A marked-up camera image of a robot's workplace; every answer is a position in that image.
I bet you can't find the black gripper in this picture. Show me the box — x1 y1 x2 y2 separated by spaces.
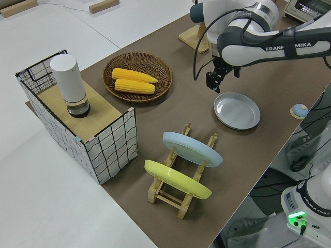
205 55 242 94

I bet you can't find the dark blue mug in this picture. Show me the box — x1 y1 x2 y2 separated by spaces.
190 4 205 23

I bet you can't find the blue call bell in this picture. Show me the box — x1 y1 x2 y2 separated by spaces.
289 103 308 120

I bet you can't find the wooden block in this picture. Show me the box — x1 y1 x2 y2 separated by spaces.
0 0 38 18
88 0 120 14

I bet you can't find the gray plate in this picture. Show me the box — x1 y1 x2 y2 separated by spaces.
213 92 261 130

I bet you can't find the coiled black cable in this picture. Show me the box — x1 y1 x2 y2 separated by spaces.
289 156 309 173

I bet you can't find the brown wicker basket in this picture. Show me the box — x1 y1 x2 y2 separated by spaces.
102 52 173 104

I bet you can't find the wire grid shelf with wood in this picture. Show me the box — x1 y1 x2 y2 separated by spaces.
14 49 138 185

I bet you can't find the yellow plate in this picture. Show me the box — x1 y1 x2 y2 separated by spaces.
144 159 213 200

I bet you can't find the wooden mug tree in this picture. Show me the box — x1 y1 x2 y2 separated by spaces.
178 0 212 54

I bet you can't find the brown table mat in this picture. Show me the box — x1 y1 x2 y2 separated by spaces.
25 0 331 248

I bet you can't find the light blue plate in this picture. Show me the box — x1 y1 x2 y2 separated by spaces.
162 131 223 168

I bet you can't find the wooden plate rack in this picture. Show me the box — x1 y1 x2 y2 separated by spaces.
147 121 218 220

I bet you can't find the white cylinder bottle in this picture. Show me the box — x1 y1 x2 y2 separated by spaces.
50 54 92 119

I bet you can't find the white toaster oven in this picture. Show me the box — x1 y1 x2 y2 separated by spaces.
284 0 331 25

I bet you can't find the yellow corn cob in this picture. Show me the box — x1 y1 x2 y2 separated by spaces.
114 78 156 95
111 68 159 84

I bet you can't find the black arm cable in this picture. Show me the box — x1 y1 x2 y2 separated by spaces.
192 9 250 81

